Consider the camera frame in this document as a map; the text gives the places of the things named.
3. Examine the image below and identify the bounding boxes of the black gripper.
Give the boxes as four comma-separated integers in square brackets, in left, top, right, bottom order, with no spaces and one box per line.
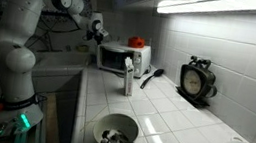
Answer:
[84,26,106,46]

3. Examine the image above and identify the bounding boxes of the white toaster oven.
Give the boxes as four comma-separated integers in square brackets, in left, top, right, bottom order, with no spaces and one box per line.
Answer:
[94,38,154,80]

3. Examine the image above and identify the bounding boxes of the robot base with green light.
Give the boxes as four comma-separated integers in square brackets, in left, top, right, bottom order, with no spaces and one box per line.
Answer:
[0,97,47,143]

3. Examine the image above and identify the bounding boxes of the small yellowish bowl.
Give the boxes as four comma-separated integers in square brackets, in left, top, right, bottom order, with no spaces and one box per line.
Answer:
[75,42,91,54]

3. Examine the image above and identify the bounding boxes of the red pot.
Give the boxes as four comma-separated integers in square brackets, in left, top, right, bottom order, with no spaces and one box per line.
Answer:
[126,34,147,51]

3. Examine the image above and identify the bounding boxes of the white sink basin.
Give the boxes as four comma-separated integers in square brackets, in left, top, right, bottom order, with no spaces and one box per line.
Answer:
[31,44,92,81]

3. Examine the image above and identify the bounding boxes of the black serving spoon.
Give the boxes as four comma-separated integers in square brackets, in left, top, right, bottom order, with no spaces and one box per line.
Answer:
[139,65,166,92]

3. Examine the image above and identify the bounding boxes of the white ceramic bowl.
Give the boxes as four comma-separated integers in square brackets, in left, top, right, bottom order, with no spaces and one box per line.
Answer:
[91,109,142,143]

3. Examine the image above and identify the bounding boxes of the dark scraps in bowl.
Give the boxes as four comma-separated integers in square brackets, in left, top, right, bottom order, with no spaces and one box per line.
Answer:
[100,127,137,143]

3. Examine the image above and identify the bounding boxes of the black retro kitchen scale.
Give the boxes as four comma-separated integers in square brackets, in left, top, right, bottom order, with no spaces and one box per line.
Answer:
[173,54,222,111]

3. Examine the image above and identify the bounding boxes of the under-cabinet light strip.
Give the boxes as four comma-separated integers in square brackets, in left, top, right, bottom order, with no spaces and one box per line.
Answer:
[155,0,256,28]

